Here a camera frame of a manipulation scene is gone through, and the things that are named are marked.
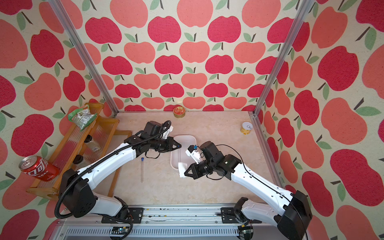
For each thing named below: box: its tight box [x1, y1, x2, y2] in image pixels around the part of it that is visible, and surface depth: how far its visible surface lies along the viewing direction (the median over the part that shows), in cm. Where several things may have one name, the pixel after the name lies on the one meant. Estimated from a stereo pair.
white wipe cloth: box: [178, 162, 188, 178], surface depth 73 cm
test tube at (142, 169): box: [141, 157, 145, 183], surface depth 90 cm
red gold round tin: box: [173, 106, 186, 119], surface depth 121 cm
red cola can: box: [18, 155, 60, 182], surface depth 53 cm
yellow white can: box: [240, 121, 253, 135], surface depth 107 cm
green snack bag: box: [67, 104, 98, 132], surface depth 76 cm
